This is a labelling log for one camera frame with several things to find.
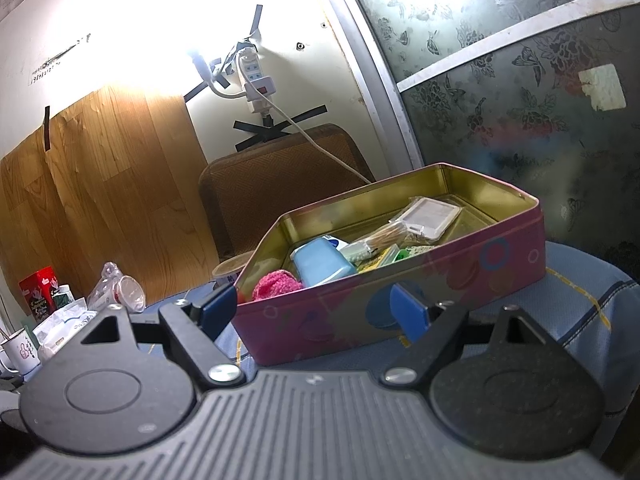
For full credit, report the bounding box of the small food can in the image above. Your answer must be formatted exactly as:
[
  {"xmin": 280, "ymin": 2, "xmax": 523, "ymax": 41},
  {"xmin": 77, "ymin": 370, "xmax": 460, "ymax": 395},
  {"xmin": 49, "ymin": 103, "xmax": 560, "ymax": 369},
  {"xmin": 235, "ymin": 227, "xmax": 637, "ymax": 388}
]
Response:
[{"xmin": 212, "ymin": 254, "xmax": 253, "ymax": 291}]

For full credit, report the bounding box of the white power cable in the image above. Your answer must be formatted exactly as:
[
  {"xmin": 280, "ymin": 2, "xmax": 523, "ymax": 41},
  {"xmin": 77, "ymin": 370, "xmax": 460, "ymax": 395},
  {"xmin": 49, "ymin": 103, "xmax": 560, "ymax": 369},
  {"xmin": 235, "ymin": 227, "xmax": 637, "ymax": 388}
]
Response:
[{"xmin": 267, "ymin": 92, "xmax": 375, "ymax": 185}]

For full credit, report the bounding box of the clear plastic bag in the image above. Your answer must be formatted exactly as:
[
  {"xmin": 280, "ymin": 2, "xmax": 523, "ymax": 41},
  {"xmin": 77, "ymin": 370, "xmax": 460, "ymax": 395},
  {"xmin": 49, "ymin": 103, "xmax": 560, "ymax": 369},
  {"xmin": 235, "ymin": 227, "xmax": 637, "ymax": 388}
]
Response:
[{"xmin": 86, "ymin": 261, "xmax": 147, "ymax": 313}]

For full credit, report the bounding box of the pink tin box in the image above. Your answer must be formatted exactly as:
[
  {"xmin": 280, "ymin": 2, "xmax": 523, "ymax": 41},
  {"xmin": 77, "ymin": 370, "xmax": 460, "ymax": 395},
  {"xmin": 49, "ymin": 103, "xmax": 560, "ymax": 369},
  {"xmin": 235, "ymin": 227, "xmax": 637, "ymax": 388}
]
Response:
[{"xmin": 232, "ymin": 162, "xmax": 547, "ymax": 367}]

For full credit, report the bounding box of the white enamel mug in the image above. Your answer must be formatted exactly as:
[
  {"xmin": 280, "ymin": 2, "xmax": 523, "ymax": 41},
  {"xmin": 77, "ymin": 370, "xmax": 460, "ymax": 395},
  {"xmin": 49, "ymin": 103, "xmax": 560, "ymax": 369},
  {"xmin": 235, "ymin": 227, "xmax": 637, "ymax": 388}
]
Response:
[{"xmin": 0, "ymin": 330, "xmax": 40, "ymax": 376}]

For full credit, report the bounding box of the cotton swab pack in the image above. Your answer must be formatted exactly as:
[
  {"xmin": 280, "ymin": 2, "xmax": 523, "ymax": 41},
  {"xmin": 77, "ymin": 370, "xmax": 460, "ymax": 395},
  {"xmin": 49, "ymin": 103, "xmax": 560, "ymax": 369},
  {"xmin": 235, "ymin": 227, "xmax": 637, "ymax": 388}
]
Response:
[{"xmin": 340, "ymin": 222, "xmax": 416, "ymax": 266}]

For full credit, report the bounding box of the wood-grain wall sheet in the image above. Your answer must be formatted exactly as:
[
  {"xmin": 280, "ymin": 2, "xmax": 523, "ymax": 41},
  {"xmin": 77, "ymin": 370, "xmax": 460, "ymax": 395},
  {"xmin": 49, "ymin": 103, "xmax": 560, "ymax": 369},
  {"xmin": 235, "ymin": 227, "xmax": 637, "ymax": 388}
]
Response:
[{"xmin": 0, "ymin": 83, "xmax": 221, "ymax": 321}]

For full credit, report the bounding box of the blue plastic case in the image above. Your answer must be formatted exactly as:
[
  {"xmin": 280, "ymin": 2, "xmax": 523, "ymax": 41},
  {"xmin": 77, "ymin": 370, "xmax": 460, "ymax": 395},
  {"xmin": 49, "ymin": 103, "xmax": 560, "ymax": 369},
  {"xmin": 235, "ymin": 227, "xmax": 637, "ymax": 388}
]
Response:
[{"xmin": 291, "ymin": 240, "xmax": 358, "ymax": 288}]

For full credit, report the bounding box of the printed pocket tissue pack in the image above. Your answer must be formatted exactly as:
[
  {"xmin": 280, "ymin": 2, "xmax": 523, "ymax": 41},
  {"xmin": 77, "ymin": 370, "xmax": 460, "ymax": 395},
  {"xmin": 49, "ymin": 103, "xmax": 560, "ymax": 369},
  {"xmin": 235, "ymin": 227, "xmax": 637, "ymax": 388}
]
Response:
[{"xmin": 397, "ymin": 242, "xmax": 438, "ymax": 261}]

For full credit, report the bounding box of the white tissue pack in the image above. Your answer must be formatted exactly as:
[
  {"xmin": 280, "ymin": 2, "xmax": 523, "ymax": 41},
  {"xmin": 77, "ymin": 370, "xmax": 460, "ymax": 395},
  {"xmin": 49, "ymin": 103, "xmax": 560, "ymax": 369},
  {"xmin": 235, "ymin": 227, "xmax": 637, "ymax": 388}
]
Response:
[{"xmin": 32, "ymin": 297, "xmax": 101, "ymax": 361}]

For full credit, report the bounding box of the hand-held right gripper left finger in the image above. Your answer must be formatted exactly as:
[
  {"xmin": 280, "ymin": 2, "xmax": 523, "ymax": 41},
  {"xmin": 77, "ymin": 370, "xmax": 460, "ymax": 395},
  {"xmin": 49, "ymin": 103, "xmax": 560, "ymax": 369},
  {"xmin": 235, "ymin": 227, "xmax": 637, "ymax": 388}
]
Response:
[{"xmin": 47, "ymin": 282, "xmax": 246, "ymax": 386}]

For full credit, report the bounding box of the blue checked tablecloth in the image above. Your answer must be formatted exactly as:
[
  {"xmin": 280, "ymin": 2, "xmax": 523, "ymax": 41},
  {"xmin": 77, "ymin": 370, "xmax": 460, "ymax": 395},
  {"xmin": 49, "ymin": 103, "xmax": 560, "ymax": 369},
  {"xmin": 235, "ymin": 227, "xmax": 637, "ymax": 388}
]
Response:
[{"xmin": 140, "ymin": 240, "xmax": 640, "ymax": 461}]

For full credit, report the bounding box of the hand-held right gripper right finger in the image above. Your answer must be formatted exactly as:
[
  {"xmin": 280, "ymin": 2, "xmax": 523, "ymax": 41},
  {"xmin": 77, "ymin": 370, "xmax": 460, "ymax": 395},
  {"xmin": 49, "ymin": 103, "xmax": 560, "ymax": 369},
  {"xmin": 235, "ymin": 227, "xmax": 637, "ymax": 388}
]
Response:
[{"xmin": 381, "ymin": 282, "xmax": 573, "ymax": 386}]

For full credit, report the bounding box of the pink fuzzy sock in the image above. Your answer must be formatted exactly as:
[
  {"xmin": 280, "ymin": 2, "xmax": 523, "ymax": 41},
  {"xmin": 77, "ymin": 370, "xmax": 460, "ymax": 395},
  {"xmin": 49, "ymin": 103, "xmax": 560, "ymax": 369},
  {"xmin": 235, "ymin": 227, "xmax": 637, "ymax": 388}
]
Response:
[{"xmin": 250, "ymin": 270, "xmax": 305, "ymax": 303}]

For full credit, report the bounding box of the white gooseneck lamp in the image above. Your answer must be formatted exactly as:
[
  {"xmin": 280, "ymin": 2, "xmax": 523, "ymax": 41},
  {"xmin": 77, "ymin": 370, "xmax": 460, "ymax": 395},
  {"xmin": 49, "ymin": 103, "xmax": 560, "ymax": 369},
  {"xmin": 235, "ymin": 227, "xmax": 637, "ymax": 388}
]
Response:
[{"xmin": 187, "ymin": 47, "xmax": 248, "ymax": 101}]

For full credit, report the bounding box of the clear badge holder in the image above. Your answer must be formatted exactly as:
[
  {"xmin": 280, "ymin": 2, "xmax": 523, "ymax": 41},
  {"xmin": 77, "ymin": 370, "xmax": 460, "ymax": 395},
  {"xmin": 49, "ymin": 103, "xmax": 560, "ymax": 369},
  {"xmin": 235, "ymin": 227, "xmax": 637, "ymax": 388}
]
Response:
[{"xmin": 387, "ymin": 196, "xmax": 463, "ymax": 238}]

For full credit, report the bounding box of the pale paper patch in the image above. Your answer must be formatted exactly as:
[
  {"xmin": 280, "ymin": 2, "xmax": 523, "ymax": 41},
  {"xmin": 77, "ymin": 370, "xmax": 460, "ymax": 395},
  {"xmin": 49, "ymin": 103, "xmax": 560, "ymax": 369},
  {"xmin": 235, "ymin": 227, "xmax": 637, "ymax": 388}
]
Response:
[{"xmin": 578, "ymin": 63, "xmax": 627, "ymax": 111}]

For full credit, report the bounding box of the red snack box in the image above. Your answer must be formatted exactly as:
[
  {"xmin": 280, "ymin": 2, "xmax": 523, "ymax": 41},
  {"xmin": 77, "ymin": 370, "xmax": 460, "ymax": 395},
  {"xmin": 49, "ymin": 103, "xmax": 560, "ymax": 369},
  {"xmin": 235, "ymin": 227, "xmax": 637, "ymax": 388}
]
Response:
[{"xmin": 19, "ymin": 266, "xmax": 60, "ymax": 318}]

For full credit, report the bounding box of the floral frosted glass door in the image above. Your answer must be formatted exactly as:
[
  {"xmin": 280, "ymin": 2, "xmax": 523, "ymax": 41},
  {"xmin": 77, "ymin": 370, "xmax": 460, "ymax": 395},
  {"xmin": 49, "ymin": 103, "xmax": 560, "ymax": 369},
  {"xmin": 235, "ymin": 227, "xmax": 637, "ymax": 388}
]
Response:
[{"xmin": 332, "ymin": 0, "xmax": 640, "ymax": 281}]

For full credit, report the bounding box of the yellow card case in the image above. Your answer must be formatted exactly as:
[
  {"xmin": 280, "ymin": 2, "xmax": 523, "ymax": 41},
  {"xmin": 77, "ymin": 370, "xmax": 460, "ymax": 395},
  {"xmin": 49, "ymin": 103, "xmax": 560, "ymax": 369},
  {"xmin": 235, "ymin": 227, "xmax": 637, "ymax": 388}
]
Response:
[{"xmin": 357, "ymin": 244, "xmax": 403, "ymax": 275}]

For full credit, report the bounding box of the white power strip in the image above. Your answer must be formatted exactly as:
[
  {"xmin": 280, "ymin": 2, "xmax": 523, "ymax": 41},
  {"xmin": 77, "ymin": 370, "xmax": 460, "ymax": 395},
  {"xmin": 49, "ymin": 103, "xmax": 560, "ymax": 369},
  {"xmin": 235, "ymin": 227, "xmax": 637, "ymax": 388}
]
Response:
[{"xmin": 235, "ymin": 46, "xmax": 278, "ymax": 113}]

